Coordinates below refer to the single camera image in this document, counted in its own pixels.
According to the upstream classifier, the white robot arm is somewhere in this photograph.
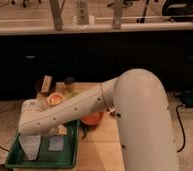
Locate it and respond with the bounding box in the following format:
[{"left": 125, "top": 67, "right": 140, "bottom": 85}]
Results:
[{"left": 18, "top": 68, "right": 180, "bottom": 171}]

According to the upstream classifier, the dark blue floor device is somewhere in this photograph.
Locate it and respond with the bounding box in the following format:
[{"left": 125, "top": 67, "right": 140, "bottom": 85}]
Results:
[{"left": 179, "top": 92, "right": 193, "bottom": 108}]

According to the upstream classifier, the black cable on floor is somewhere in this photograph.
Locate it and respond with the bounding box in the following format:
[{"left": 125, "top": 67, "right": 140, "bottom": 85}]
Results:
[{"left": 175, "top": 104, "right": 188, "bottom": 154}]

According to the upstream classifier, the blue sponge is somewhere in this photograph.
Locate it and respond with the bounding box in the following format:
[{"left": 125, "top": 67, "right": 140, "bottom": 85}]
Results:
[{"left": 49, "top": 136, "right": 64, "bottom": 151}]

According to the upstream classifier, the small orange cup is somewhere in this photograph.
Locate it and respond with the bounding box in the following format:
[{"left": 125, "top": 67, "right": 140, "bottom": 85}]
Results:
[{"left": 47, "top": 92, "right": 63, "bottom": 106}]

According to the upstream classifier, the green plastic tray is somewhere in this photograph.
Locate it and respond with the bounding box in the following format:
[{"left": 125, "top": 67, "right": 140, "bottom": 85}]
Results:
[{"left": 5, "top": 120, "right": 79, "bottom": 169}]

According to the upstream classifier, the orange bowl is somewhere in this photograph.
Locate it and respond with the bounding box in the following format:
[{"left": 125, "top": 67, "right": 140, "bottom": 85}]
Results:
[{"left": 80, "top": 112, "right": 103, "bottom": 126}]

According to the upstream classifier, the clear plastic cup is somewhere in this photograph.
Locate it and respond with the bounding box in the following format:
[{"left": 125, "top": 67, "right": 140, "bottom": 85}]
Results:
[{"left": 19, "top": 135, "right": 41, "bottom": 160}]

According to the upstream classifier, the spice jar with dark lid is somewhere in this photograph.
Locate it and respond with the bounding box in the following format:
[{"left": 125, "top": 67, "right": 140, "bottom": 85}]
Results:
[{"left": 64, "top": 77, "right": 77, "bottom": 98}]

